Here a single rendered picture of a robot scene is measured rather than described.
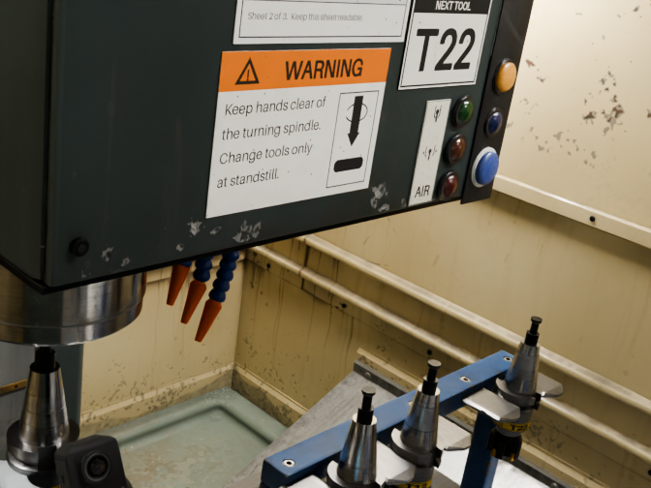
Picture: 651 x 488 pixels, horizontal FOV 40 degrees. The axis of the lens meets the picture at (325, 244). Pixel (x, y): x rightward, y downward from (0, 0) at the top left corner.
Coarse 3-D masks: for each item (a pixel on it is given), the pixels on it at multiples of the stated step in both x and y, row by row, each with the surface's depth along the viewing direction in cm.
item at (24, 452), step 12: (72, 420) 82; (12, 432) 79; (72, 432) 80; (12, 444) 77; (24, 444) 78; (60, 444) 78; (12, 456) 79; (24, 456) 77; (36, 456) 77; (48, 456) 78; (12, 468) 78; (24, 468) 78; (36, 468) 78; (48, 468) 79
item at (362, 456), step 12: (372, 420) 94; (348, 432) 94; (360, 432) 93; (372, 432) 93; (348, 444) 94; (360, 444) 93; (372, 444) 93; (348, 456) 94; (360, 456) 93; (372, 456) 94; (336, 468) 96; (348, 468) 94; (360, 468) 94; (372, 468) 94; (348, 480) 94; (360, 480) 94; (372, 480) 95
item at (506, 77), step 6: (504, 66) 73; (510, 66) 74; (504, 72) 73; (510, 72) 74; (498, 78) 73; (504, 78) 74; (510, 78) 74; (498, 84) 74; (504, 84) 74; (510, 84) 74; (504, 90) 74
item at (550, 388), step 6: (540, 378) 124; (546, 378) 125; (540, 384) 122; (546, 384) 123; (552, 384) 123; (558, 384) 123; (546, 390) 121; (552, 390) 121; (558, 390) 122; (546, 396) 120; (552, 396) 121; (558, 396) 121
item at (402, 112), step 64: (0, 0) 47; (64, 0) 44; (128, 0) 46; (192, 0) 49; (0, 64) 48; (64, 64) 45; (128, 64) 48; (192, 64) 51; (0, 128) 49; (64, 128) 46; (128, 128) 49; (192, 128) 53; (384, 128) 66; (448, 128) 72; (0, 192) 50; (64, 192) 48; (128, 192) 51; (192, 192) 54; (384, 192) 69; (0, 256) 53; (64, 256) 49; (128, 256) 53; (192, 256) 56
